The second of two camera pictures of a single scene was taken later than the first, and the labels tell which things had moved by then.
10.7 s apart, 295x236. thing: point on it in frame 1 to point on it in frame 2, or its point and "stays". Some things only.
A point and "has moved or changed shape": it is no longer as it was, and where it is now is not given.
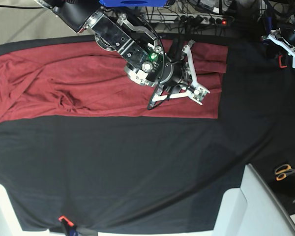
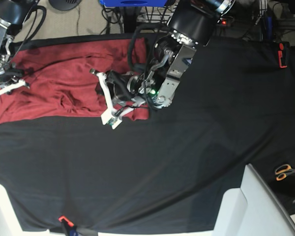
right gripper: (291, 34) to (123, 87)
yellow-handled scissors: (282, 171) stays
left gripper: (176, 70) to (9, 75)
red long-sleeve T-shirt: (76, 78) has moved or changed shape
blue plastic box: (133, 3) stays
